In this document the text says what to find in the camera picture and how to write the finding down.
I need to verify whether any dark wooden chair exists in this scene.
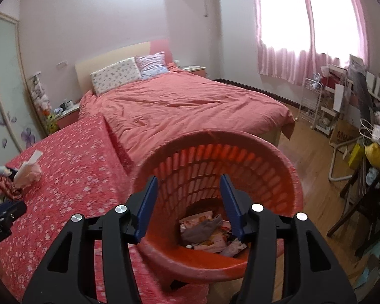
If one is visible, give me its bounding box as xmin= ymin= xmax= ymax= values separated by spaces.
xmin=326 ymin=161 xmax=380 ymax=254

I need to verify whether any white paper strip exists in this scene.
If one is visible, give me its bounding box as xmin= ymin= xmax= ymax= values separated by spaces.
xmin=28 ymin=150 xmax=44 ymax=165

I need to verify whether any cluttered desk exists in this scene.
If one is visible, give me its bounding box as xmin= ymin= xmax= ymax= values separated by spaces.
xmin=320 ymin=54 xmax=380 ymax=127

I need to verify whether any red instant noodle cup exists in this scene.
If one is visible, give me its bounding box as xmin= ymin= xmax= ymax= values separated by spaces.
xmin=192 ymin=228 xmax=233 ymax=254

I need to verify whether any pink curtain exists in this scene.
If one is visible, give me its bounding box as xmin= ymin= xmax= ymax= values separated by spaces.
xmin=250 ymin=0 xmax=368 ymax=86

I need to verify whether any red plastic basket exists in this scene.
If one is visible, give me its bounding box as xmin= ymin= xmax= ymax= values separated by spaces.
xmin=128 ymin=130 xmax=305 ymax=293

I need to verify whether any pink printed wrapper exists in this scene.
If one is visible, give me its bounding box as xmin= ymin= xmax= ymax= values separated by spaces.
xmin=179 ymin=211 xmax=214 ymax=229

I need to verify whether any white metal frame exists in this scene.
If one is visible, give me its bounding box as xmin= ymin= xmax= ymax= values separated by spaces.
xmin=329 ymin=138 xmax=365 ymax=182

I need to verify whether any pink nightstand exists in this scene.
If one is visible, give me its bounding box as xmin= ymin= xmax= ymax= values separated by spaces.
xmin=55 ymin=103 xmax=81 ymax=130
xmin=179 ymin=65 xmax=207 ymax=78

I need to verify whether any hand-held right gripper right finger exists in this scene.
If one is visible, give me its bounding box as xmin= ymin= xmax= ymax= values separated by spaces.
xmin=220 ymin=174 xmax=358 ymax=304

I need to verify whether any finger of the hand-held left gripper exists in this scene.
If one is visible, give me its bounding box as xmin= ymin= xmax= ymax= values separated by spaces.
xmin=0 ymin=200 xmax=27 ymax=229

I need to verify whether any clear tube of plush toys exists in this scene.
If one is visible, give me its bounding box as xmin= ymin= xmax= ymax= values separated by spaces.
xmin=28 ymin=74 xmax=53 ymax=115

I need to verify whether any bed with red bedding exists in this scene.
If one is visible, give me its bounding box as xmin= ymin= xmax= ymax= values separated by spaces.
xmin=79 ymin=63 xmax=296 ymax=178

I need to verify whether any pink cloth item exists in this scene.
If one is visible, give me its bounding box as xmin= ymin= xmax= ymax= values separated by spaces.
xmin=14 ymin=161 xmax=42 ymax=189

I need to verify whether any beige and pink headboard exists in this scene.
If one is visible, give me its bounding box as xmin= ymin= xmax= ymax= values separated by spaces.
xmin=74 ymin=39 xmax=175 ymax=94

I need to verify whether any white floral pillow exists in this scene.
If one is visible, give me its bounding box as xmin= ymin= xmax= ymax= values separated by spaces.
xmin=89 ymin=58 xmax=142 ymax=96

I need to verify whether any white and yellow snack wrapper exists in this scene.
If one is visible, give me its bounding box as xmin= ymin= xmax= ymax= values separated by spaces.
xmin=223 ymin=239 xmax=248 ymax=257

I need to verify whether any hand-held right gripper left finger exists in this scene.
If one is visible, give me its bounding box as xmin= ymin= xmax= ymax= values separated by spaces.
xmin=22 ymin=176 xmax=159 ymax=304

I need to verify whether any wardrobe with purple flowers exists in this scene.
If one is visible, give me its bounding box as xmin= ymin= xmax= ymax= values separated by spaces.
xmin=0 ymin=11 xmax=40 ymax=156

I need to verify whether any red floral tablecloth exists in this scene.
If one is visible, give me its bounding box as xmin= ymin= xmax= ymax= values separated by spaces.
xmin=0 ymin=114 xmax=210 ymax=304

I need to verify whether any blue and white tube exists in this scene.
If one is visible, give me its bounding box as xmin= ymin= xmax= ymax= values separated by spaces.
xmin=0 ymin=165 xmax=20 ymax=178

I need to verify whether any yellow plush toy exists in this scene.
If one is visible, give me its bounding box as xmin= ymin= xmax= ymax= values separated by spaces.
xmin=46 ymin=111 xmax=58 ymax=133

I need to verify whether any white wire rack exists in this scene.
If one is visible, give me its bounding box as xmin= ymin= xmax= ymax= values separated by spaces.
xmin=299 ymin=78 xmax=327 ymax=129

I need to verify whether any pink striped pillow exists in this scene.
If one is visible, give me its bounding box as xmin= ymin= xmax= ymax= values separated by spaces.
xmin=135 ymin=51 xmax=170 ymax=78

